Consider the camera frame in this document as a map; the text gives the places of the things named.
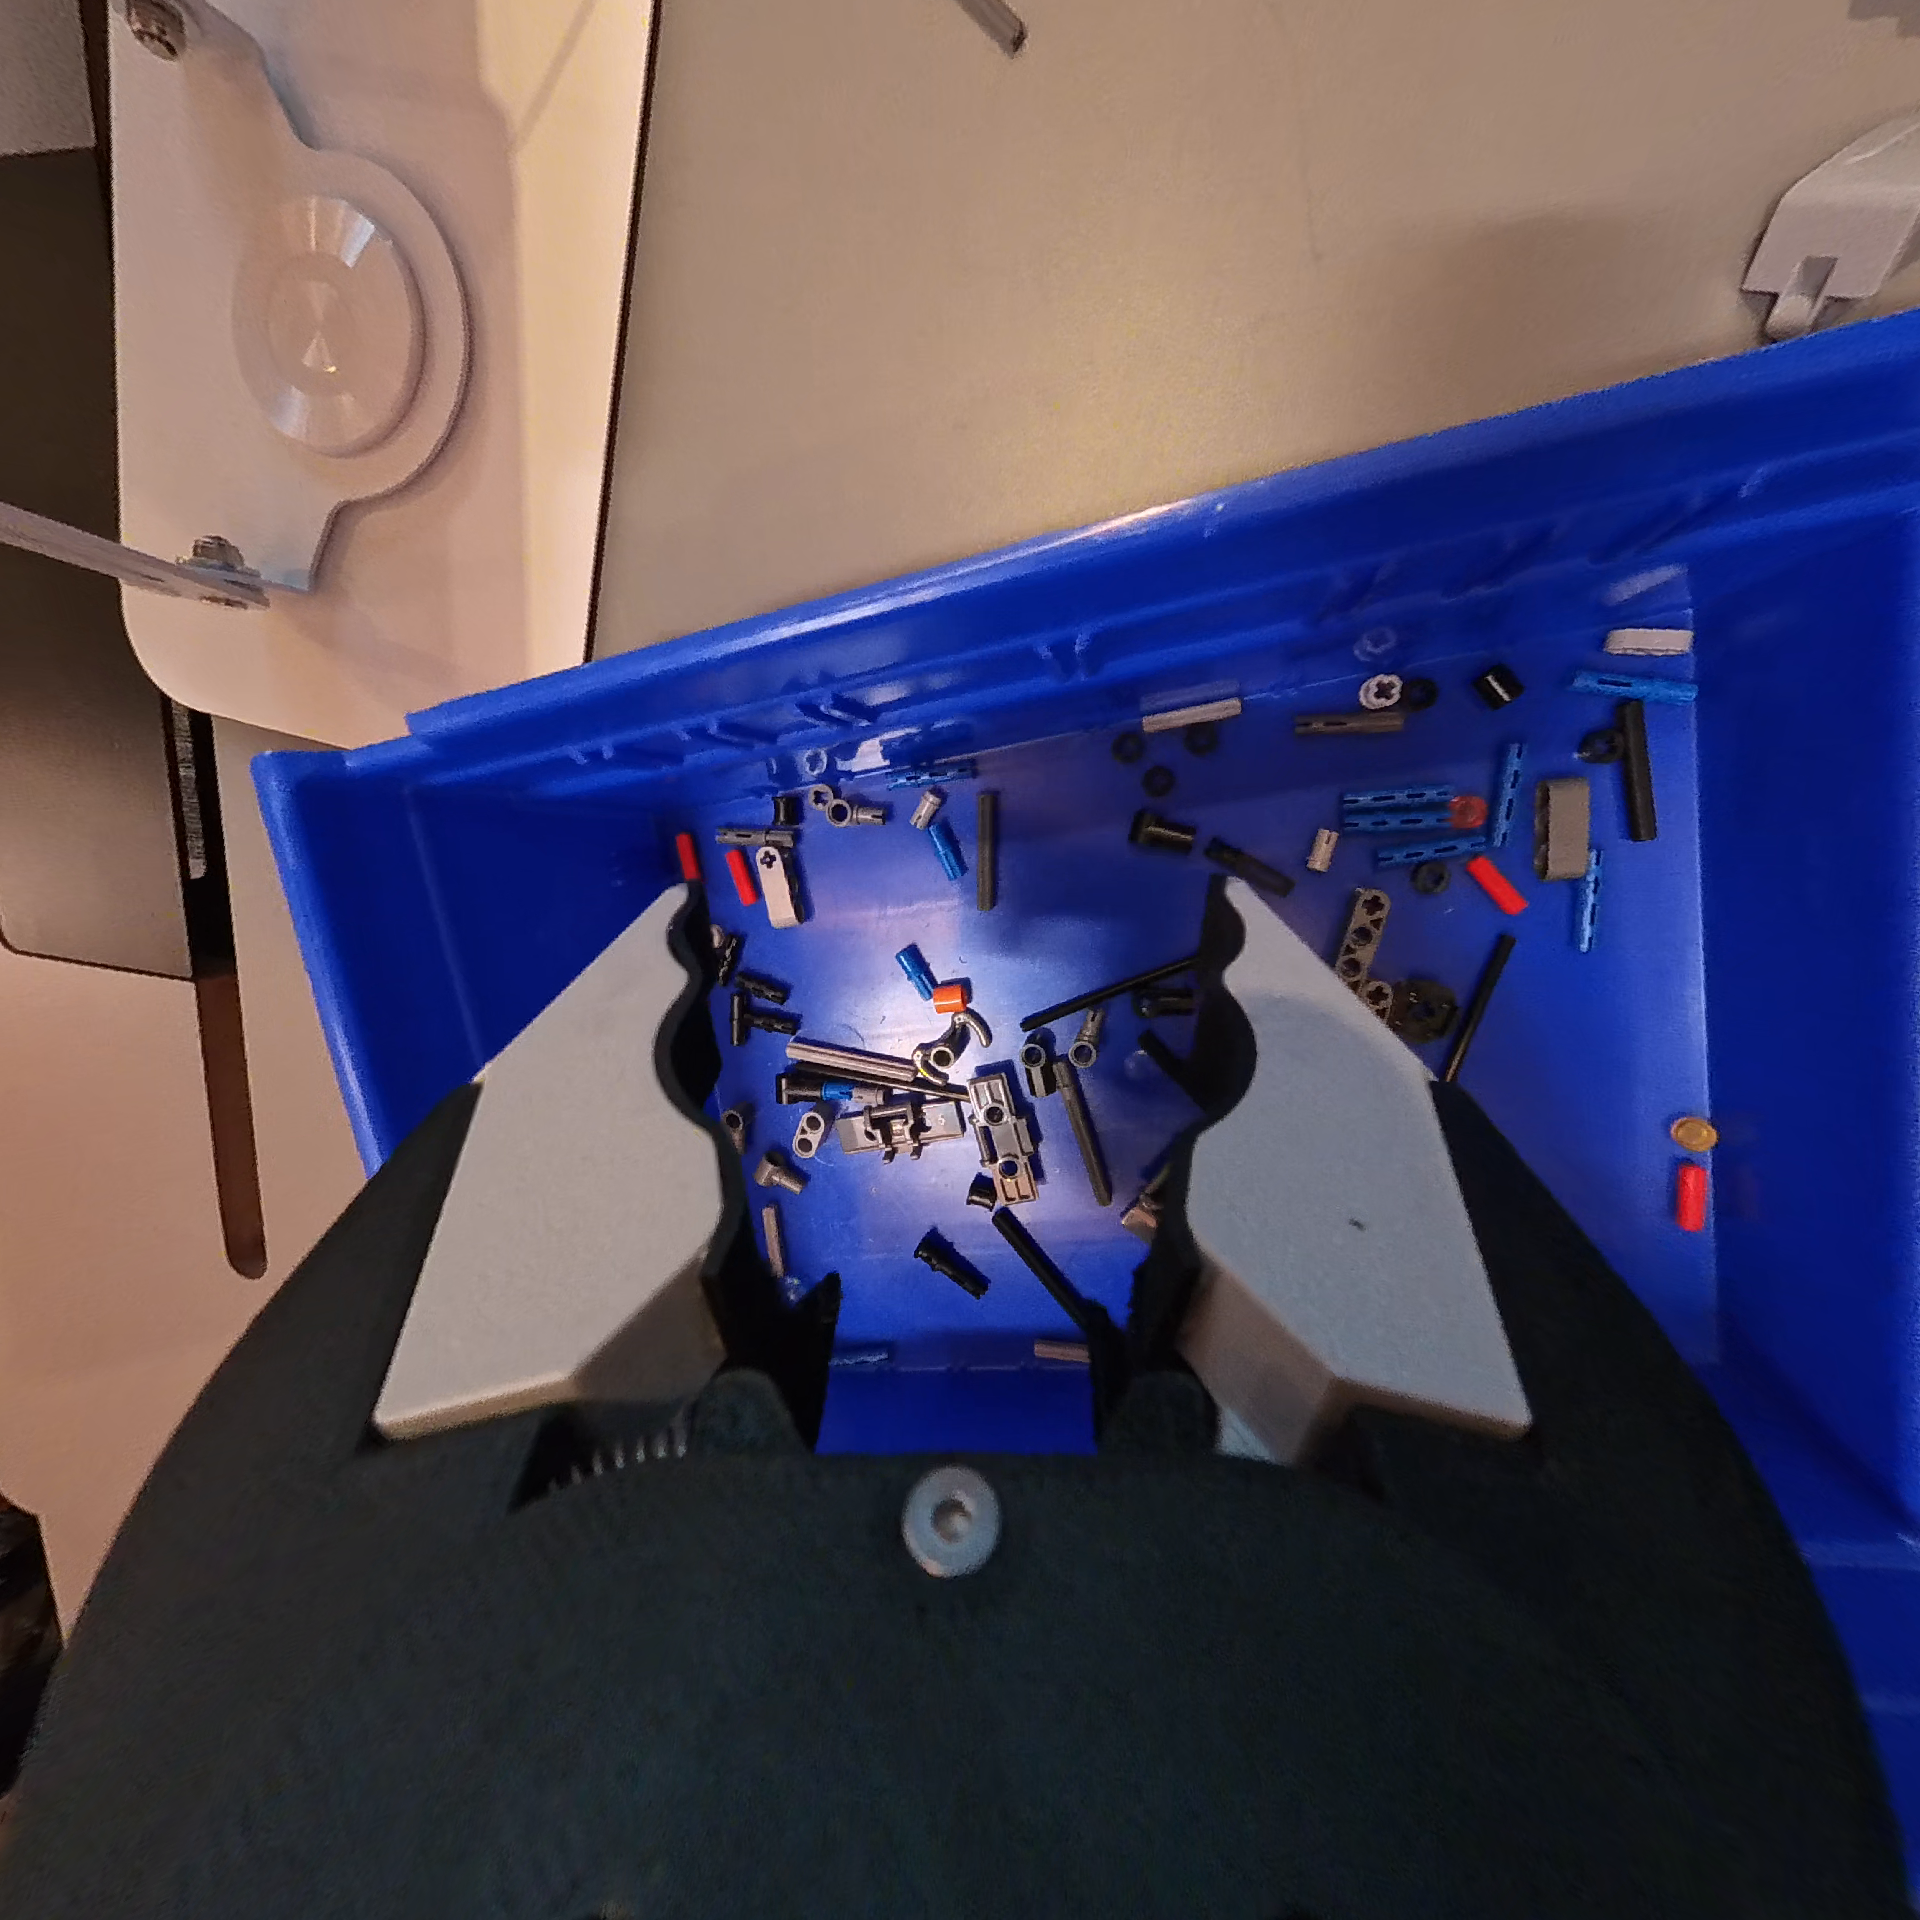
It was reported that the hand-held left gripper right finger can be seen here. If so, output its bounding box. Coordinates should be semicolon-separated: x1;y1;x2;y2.
1125;874;1533;1471

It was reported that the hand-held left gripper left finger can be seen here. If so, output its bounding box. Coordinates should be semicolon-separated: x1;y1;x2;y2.
370;883;747;1448

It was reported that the pile of small toy parts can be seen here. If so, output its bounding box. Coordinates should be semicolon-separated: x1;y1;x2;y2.
667;622;1716;1358

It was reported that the blue storage bin with tag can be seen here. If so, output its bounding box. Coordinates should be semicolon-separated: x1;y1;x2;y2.
249;307;1920;1699

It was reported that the grey angled holed beam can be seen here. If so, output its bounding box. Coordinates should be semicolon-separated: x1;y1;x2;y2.
1333;884;1398;1003

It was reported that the blue ridged toy piece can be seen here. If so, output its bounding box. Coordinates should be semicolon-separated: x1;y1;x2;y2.
1337;782;1458;872

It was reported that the white rounded base board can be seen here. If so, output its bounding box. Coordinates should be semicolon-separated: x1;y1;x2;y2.
103;0;667;752

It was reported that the light grey flat clip panel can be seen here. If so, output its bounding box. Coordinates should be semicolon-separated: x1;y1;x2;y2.
1739;117;1920;342

